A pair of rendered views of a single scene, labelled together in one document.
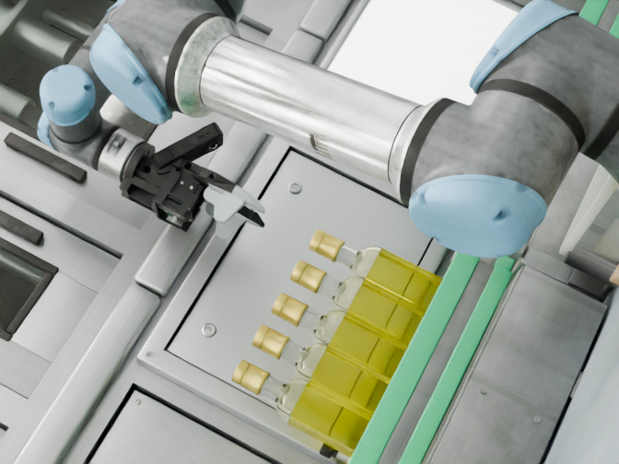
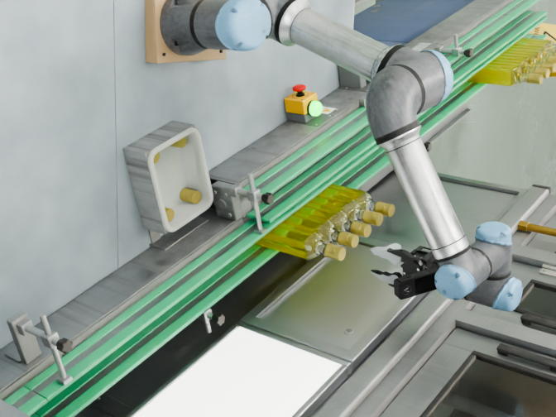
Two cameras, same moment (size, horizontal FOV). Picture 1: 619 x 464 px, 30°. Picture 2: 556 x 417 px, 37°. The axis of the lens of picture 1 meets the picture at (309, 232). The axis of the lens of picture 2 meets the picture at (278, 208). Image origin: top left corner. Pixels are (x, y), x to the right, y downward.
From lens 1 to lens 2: 247 cm
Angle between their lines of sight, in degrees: 85
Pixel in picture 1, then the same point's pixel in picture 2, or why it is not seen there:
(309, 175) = (337, 337)
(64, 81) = (493, 228)
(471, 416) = (283, 146)
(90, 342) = not seen: hidden behind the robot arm
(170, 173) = (428, 259)
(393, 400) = (316, 154)
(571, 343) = (226, 165)
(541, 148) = not seen: outside the picture
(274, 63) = (357, 36)
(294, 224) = (352, 314)
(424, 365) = (298, 163)
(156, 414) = not seen: hidden behind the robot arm
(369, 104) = (317, 16)
